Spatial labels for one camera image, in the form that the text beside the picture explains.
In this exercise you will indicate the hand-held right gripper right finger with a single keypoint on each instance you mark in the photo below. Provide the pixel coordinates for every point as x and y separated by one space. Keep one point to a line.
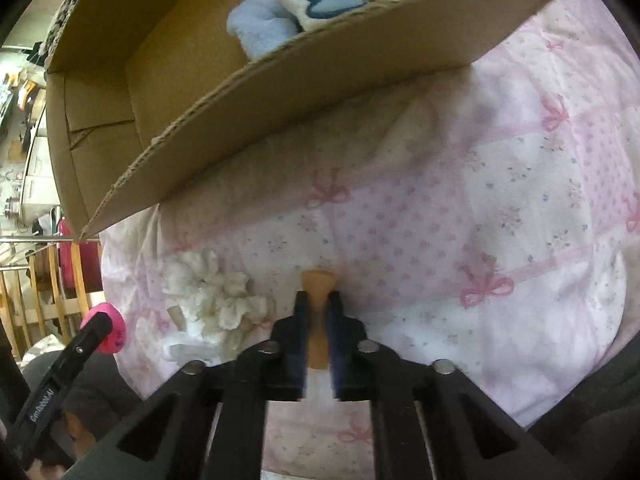
334 340

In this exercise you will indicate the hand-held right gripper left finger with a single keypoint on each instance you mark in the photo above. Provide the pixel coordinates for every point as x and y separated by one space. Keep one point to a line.
301 340

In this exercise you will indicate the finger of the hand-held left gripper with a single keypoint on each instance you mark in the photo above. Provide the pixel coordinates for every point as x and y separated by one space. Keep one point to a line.
65 375

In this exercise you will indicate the small tan wooden piece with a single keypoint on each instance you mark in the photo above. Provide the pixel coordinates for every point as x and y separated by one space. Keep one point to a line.
318 305

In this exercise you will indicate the pink soft toy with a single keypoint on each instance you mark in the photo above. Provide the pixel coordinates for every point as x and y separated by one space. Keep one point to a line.
112 322

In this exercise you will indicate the cardboard box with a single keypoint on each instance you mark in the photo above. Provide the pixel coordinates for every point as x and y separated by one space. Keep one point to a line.
350 50

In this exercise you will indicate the dark grey cloth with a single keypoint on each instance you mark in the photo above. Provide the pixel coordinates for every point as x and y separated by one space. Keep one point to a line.
105 390
585 400

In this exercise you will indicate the wooden railing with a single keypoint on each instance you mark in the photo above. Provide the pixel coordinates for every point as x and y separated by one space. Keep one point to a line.
45 285

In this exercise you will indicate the red garment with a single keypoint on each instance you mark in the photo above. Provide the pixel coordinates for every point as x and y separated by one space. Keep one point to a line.
67 260

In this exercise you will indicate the pink floral bed sheet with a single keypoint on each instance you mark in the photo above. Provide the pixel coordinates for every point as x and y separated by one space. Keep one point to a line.
450 210

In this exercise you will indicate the cluttered white shelf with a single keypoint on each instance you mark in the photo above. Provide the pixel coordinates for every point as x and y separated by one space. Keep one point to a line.
30 170

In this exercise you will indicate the light blue fluffy towel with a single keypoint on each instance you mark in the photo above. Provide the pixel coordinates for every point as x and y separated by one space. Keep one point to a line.
260 25

